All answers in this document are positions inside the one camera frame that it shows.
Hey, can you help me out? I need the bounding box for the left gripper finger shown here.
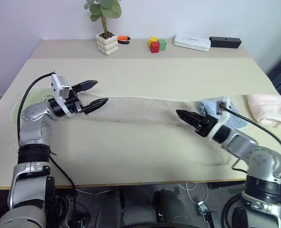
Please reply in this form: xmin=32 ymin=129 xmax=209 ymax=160
xmin=82 ymin=97 xmax=109 ymax=113
xmin=71 ymin=80 xmax=99 ymax=94

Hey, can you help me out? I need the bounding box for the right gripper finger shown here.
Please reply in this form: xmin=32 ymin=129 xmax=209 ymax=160
xmin=177 ymin=113 xmax=201 ymax=129
xmin=176 ymin=109 xmax=204 ymax=122

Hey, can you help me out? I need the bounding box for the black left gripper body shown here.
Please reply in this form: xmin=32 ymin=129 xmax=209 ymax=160
xmin=65 ymin=88 xmax=86 ymax=115

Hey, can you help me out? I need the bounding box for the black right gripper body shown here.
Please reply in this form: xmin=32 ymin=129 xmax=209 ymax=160
xmin=194 ymin=115 xmax=218 ymax=138

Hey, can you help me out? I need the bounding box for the light blue folded towel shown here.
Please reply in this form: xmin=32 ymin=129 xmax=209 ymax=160
xmin=196 ymin=96 xmax=248 ymax=130

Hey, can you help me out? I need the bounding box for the beige towel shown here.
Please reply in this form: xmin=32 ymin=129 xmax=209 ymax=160
xmin=75 ymin=91 xmax=199 ymax=128

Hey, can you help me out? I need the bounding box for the pink folded towel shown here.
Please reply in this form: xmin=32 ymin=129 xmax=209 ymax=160
xmin=246 ymin=94 xmax=281 ymax=129

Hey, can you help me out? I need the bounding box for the green plant in white pot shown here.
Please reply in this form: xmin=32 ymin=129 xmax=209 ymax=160
xmin=84 ymin=0 xmax=123 ymax=57

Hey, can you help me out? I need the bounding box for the orange and black small tool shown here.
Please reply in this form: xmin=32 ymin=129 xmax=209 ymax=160
xmin=117 ymin=35 xmax=132 ymax=45

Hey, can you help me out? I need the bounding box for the white flat box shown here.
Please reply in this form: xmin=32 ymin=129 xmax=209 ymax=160
xmin=173 ymin=34 xmax=212 ymax=52

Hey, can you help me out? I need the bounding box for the red cube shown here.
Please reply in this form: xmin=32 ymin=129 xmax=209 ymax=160
xmin=150 ymin=41 xmax=161 ymax=54

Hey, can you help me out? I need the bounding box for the black rectangular box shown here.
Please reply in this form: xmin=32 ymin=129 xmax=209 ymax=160
xmin=209 ymin=36 xmax=242 ymax=49

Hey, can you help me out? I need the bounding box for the dark rounded shape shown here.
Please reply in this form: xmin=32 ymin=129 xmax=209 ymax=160
xmin=153 ymin=189 xmax=198 ymax=228
xmin=97 ymin=189 xmax=126 ymax=228

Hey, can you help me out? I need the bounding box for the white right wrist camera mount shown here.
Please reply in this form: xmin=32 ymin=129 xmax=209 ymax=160
xmin=207 ymin=96 xmax=234 ymax=143

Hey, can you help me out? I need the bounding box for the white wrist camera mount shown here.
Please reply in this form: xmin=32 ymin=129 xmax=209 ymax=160
xmin=50 ymin=74 xmax=72 ymax=115
xmin=207 ymin=96 xmax=234 ymax=143

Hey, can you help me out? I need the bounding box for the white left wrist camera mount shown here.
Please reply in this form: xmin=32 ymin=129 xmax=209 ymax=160
xmin=50 ymin=74 xmax=72 ymax=115

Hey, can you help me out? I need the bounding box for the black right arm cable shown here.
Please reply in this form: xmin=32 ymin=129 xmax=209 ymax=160
xmin=220 ymin=103 xmax=281 ymax=179

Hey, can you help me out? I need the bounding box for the thin white cable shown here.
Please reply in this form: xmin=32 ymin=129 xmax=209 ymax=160
xmin=178 ymin=182 xmax=210 ymax=205

